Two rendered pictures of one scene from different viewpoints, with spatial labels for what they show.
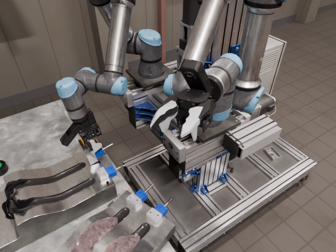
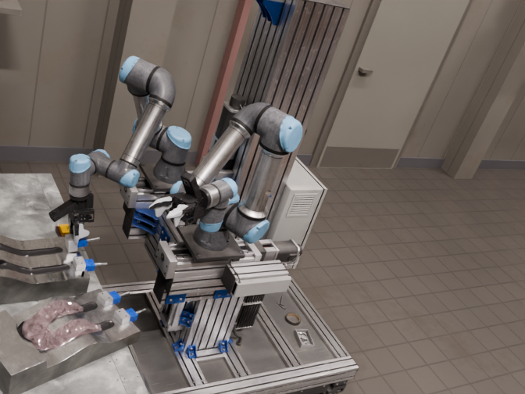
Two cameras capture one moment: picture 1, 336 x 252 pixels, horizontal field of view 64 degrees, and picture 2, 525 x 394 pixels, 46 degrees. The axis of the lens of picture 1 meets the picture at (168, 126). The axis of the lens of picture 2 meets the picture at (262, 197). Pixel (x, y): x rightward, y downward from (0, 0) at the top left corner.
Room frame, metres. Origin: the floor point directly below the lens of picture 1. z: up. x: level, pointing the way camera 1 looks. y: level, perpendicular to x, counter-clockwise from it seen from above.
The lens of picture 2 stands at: (-1.18, -0.15, 2.46)
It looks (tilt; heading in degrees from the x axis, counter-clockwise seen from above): 29 degrees down; 356
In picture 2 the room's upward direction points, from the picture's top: 19 degrees clockwise
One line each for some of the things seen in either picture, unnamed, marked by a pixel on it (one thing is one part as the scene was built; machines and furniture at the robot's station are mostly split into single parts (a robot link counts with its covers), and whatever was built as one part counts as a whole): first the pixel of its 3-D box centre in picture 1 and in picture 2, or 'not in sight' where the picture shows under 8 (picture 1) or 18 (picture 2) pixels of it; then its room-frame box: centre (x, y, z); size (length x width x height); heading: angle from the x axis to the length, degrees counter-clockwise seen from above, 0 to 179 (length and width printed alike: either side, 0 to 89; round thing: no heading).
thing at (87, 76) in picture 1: (87, 81); (98, 163); (0.94, 0.33, 1.24); 0.11 x 0.11 x 0.08; 75
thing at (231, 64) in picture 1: (224, 72); (220, 191); (0.66, -0.16, 1.43); 0.11 x 0.08 x 0.09; 149
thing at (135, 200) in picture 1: (142, 194); (115, 297); (0.66, 0.11, 0.85); 0.13 x 0.05 x 0.05; 142
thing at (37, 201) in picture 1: (48, 186); (19, 256); (0.66, 0.48, 0.92); 0.35 x 0.16 x 0.09; 125
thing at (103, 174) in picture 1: (112, 171); (91, 265); (0.76, 0.24, 0.89); 0.13 x 0.05 x 0.05; 124
